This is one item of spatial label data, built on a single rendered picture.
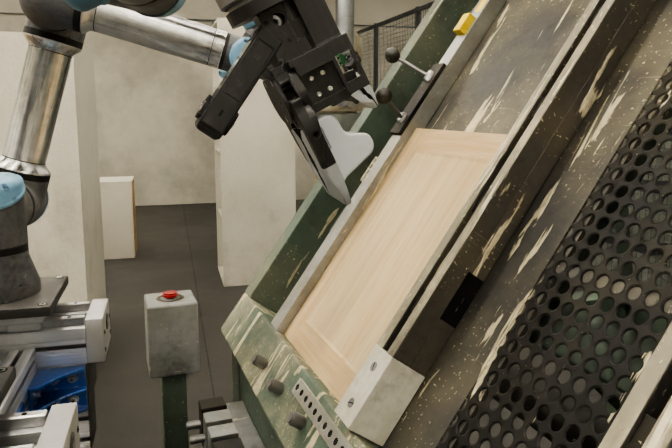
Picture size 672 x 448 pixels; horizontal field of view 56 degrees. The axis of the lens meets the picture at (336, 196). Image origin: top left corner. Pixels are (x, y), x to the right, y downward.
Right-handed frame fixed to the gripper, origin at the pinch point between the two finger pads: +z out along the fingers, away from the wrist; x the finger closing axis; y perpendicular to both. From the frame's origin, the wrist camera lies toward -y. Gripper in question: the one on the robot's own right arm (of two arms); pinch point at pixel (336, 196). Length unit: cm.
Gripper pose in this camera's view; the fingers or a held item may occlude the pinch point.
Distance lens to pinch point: 62.5
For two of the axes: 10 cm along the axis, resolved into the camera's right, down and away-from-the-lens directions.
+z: 4.4, 8.6, 2.4
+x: -2.5, -1.4, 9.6
